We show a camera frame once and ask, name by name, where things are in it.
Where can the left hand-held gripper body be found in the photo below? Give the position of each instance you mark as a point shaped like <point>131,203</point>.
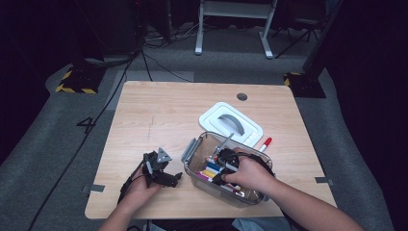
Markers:
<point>155,162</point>

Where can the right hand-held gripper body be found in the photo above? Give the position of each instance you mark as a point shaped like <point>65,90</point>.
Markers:
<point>228,159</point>

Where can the white marker yellow cap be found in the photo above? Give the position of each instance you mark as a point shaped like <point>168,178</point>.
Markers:
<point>210,174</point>

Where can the white marker orange cap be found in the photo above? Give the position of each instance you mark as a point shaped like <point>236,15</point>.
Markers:
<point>234,187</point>

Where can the white marker magenta cap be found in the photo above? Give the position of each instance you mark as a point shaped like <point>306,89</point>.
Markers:
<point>202,176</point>

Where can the clear plastic storage box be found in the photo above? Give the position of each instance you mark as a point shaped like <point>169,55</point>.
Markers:
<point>192,160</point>

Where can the person's left hand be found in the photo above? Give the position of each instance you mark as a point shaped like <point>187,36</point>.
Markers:
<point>139,194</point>

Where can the person's right hand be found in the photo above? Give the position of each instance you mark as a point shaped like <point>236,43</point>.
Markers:
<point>253,174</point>

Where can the white marker red cap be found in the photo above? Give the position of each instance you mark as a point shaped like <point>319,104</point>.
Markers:
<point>267,141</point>

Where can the round grey table grommet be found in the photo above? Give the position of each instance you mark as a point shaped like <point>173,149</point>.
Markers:
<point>242,96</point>

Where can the grey tape strip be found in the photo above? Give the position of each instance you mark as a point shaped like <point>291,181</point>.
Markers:
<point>96,188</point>
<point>322,180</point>

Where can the black yellow striped stand base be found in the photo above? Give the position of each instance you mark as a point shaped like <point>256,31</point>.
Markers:
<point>304,86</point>
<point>83,80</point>

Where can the dark equipment stand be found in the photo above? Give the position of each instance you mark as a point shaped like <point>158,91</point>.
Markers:
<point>109,29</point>

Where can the black tripod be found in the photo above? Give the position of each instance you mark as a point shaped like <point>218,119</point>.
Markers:
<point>304,21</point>

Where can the dark slanted stand post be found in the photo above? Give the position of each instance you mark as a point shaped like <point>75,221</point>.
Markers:
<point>320,41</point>

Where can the white desk frame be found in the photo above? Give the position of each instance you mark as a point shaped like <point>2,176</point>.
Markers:
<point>235,9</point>

